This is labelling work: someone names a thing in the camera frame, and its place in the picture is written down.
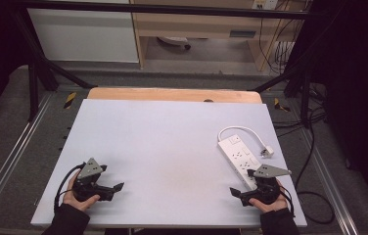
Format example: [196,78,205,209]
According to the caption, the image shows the person's right hand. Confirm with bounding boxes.
[248,180,290,214]

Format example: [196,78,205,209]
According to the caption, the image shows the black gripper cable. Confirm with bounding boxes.
[278,185,297,218]
[53,162,87,212]

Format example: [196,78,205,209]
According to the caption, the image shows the white power strip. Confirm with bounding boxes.
[216,133,260,191]

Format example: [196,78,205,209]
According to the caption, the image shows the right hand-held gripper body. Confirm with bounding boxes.
[250,164,293,206]

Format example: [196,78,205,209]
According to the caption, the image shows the white power plug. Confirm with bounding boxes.
[260,145,275,160]

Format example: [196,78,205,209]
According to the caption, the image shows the office chair base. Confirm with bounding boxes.
[157,35,193,51]

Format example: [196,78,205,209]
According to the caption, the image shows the person's left hand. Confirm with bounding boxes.
[62,170,102,212]

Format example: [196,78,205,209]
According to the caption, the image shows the black hanging cables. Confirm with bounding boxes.
[258,13,297,75]

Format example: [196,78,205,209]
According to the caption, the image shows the white power strip cable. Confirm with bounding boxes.
[217,125,269,151]

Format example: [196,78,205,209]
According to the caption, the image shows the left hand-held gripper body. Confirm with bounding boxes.
[72,158,108,203]

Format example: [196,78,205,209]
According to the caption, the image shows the white wall outlet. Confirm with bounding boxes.
[251,0,280,11]

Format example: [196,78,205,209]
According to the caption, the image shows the black floor cable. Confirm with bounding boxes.
[271,107,337,226]

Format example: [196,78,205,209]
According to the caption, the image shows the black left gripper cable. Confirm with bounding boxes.
[53,162,87,212]

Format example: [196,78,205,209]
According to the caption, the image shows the wooden desk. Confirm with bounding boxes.
[129,0,307,72]

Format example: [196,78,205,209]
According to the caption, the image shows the black metal frame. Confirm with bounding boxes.
[11,0,317,129]

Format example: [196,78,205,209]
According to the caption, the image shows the white cabinet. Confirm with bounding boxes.
[26,7,140,64]

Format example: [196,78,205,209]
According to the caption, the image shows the yellow black tape strip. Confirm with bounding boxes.
[273,97,292,113]
[63,91,78,110]

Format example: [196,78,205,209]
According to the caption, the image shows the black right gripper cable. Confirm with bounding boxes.
[278,185,297,218]

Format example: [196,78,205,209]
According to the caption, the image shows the aluminium floor rail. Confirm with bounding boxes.
[0,92,55,223]
[298,127,360,235]

